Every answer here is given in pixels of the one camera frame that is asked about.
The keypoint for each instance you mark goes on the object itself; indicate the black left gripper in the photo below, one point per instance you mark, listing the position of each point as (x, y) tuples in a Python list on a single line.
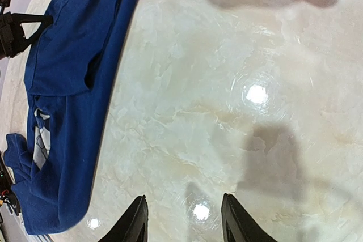
[(13, 38)]

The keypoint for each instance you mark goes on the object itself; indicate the navy blue Mickey t-shirt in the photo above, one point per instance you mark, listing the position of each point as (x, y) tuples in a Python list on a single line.
[(68, 78)]

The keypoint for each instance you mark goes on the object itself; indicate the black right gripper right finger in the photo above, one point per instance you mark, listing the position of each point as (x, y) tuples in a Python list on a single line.
[(238, 224)]

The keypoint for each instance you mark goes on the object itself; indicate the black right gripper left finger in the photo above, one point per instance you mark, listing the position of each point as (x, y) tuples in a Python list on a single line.
[(132, 225)]

